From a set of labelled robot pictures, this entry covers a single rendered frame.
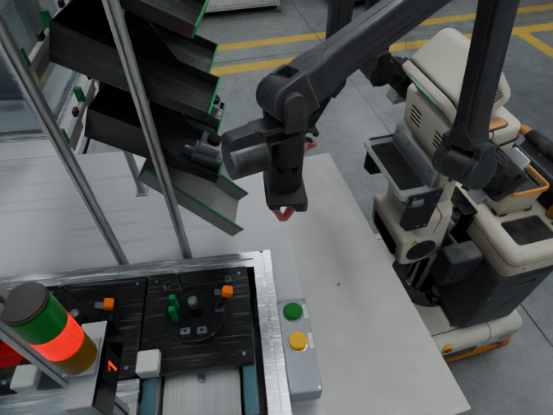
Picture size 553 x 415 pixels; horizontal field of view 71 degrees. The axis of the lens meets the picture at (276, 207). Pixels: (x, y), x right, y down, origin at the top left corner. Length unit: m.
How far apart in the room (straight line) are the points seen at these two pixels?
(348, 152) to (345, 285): 1.82
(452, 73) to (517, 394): 1.52
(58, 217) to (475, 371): 1.81
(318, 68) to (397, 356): 0.72
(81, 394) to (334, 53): 0.58
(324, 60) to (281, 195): 0.22
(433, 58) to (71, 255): 1.11
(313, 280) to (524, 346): 1.38
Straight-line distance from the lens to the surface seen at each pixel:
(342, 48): 0.59
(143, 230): 1.25
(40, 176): 1.57
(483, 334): 1.87
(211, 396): 0.92
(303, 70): 0.56
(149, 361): 0.89
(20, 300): 0.50
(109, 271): 1.07
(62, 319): 0.52
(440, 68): 1.01
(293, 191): 0.64
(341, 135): 2.97
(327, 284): 1.09
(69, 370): 0.60
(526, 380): 2.18
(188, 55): 0.94
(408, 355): 1.04
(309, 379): 0.87
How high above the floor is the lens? 1.79
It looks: 48 degrees down
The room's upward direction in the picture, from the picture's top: straight up
